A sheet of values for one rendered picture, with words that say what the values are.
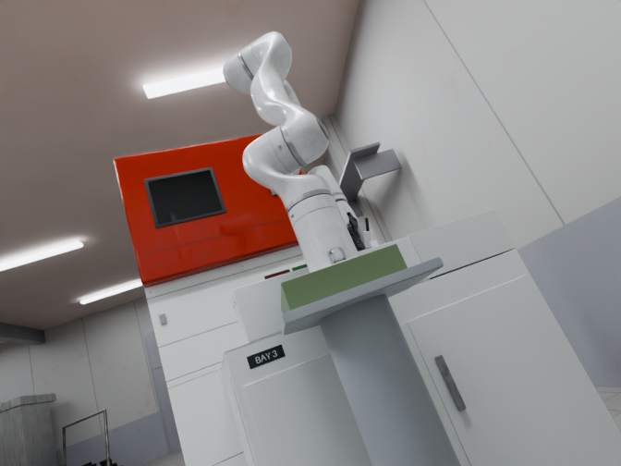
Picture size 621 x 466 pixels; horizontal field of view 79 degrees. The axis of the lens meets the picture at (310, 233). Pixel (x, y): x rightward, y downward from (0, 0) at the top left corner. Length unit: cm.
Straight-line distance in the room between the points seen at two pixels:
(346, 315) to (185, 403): 94
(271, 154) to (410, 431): 66
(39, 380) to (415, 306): 1019
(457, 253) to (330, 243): 54
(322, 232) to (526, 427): 76
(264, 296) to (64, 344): 983
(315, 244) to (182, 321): 90
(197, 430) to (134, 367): 850
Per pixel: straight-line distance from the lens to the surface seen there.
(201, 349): 159
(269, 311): 98
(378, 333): 78
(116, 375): 1016
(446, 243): 124
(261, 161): 95
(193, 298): 163
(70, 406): 1053
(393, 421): 79
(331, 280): 73
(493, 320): 124
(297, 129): 94
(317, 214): 84
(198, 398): 158
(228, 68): 128
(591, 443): 139
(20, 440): 939
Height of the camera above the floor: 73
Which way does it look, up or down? 17 degrees up
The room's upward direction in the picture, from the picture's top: 22 degrees counter-clockwise
